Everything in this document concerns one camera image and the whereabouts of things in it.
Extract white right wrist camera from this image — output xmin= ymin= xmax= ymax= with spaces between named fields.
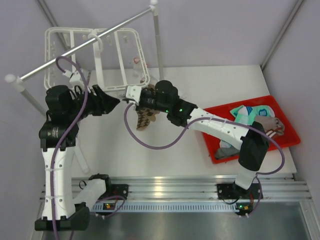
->
xmin=125 ymin=85 xmax=143 ymax=103

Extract taupe sock red stripes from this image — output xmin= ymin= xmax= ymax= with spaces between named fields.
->
xmin=254 ymin=115 xmax=285 ymax=139

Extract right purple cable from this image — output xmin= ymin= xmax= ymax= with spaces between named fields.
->
xmin=123 ymin=103 xmax=286 ymax=218

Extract white clip drying hanger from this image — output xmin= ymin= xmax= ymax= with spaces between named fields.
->
xmin=44 ymin=27 xmax=150 ymax=94

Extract red plastic tray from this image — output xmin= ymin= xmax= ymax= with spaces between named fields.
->
xmin=202 ymin=95 xmax=301 ymax=164

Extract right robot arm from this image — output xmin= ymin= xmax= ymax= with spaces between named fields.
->
xmin=124 ymin=80 xmax=270 ymax=199

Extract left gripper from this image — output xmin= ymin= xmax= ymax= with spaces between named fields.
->
xmin=67 ymin=84 xmax=120 ymax=122

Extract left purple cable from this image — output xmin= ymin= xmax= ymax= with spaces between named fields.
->
xmin=48 ymin=56 xmax=126 ymax=240

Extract grey sock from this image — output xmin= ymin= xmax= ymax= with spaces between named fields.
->
xmin=214 ymin=147 xmax=240 ymax=160

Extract teal white sock upper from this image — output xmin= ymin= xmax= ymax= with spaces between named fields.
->
xmin=230 ymin=105 xmax=275 ymax=125

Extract metal drying rack stand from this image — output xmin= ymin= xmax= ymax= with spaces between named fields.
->
xmin=4 ymin=0 xmax=187 ymax=174

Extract brown argyle sock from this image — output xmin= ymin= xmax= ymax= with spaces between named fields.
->
xmin=136 ymin=108 xmax=160 ymax=131
xmin=140 ymin=77 xmax=159 ymax=99

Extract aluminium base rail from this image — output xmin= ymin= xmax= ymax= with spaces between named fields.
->
xmin=39 ymin=174 xmax=312 ymax=213

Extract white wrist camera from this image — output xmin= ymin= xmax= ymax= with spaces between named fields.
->
xmin=63 ymin=70 xmax=85 ymax=89
xmin=125 ymin=85 xmax=143 ymax=103

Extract purple cable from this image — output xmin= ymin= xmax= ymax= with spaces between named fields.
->
xmin=123 ymin=103 xmax=286 ymax=218
xmin=48 ymin=56 xmax=126 ymax=240

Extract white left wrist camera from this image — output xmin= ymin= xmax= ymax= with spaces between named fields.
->
xmin=63 ymin=70 xmax=85 ymax=89

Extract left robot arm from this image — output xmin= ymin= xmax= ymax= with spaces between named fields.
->
xmin=34 ymin=85 xmax=120 ymax=233

